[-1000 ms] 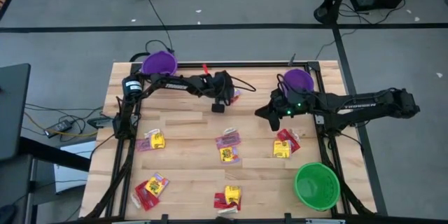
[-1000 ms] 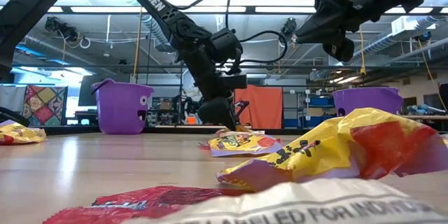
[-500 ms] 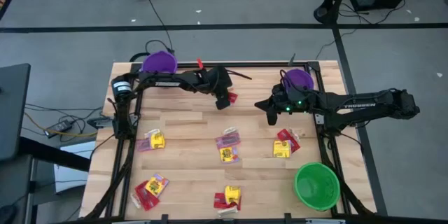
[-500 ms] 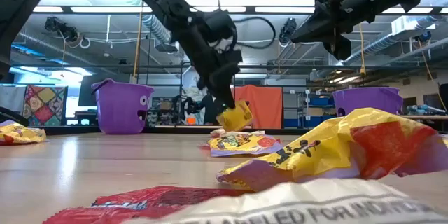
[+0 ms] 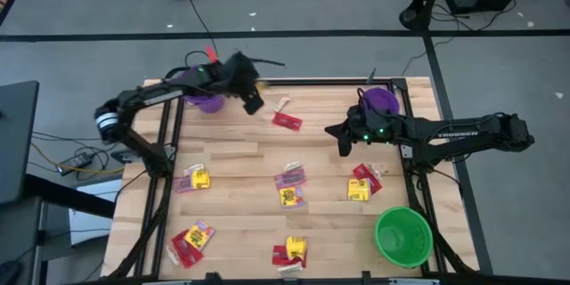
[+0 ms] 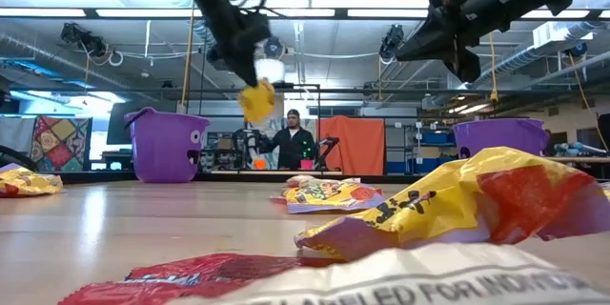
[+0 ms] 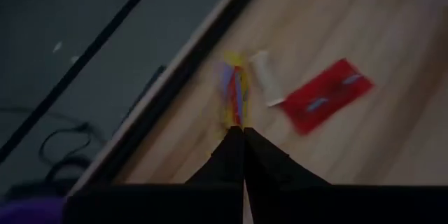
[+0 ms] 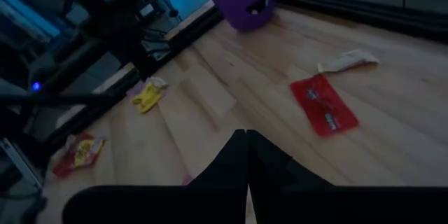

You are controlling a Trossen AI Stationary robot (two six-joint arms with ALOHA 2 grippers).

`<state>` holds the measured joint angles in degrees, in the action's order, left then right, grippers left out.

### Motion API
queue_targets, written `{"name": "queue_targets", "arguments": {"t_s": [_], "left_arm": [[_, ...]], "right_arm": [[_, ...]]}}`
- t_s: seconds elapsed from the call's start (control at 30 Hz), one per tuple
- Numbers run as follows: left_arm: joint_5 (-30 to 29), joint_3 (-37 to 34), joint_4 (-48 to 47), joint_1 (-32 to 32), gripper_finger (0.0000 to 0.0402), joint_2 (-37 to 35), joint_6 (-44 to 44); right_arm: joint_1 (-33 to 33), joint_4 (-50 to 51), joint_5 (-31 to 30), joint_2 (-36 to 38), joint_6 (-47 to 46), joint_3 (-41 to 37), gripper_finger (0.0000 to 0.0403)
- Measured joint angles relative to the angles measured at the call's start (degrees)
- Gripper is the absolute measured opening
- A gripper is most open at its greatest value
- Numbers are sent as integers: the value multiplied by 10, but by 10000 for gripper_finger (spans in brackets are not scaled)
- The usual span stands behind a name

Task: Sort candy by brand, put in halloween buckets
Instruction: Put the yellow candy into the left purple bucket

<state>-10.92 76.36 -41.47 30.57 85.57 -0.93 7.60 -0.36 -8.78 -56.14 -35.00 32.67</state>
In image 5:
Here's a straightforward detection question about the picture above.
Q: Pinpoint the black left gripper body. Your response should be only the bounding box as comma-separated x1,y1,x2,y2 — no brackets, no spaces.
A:
216,52,260,97

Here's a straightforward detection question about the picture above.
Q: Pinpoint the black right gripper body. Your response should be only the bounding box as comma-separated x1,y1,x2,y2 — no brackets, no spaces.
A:
349,104,395,145

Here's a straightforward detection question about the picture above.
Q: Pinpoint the red Skittles candy pack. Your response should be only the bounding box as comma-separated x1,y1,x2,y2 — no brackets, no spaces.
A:
352,163,383,196
271,244,308,268
173,175,195,194
272,111,304,133
170,229,205,270

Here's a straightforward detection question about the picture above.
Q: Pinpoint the yellow Sour Patch pack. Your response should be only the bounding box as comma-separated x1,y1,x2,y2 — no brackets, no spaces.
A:
285,235,308,262
279,185,306,209
183,220,216,252
191,168,211,191
346,177,371,202

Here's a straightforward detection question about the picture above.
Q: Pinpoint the yellow pink packet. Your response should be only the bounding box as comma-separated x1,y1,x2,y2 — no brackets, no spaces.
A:
273,168,307,191

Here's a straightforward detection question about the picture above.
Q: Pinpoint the purple bucket with black print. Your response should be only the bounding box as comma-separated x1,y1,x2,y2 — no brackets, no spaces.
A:
358,87,401,119

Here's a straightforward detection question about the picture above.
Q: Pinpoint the purple bucket with white eyes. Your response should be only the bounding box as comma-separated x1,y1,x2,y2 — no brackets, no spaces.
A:
177,65,226,115

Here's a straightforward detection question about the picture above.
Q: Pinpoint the green plastic bucket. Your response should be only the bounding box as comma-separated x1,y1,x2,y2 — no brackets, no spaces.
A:
373,206,435,270

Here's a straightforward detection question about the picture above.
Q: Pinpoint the black power adapter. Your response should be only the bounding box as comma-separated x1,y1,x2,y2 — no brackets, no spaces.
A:
55,151,94,175

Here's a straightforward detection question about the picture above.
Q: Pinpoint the white panel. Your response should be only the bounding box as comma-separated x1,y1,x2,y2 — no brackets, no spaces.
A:
69,177,124,247

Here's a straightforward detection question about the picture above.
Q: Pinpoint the black desk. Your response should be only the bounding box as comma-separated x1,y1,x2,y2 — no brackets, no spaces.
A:
0,80,41,206

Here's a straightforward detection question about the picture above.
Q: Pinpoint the yellow floor cable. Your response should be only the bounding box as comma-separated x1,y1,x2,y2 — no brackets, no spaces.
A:
29,141,126,175

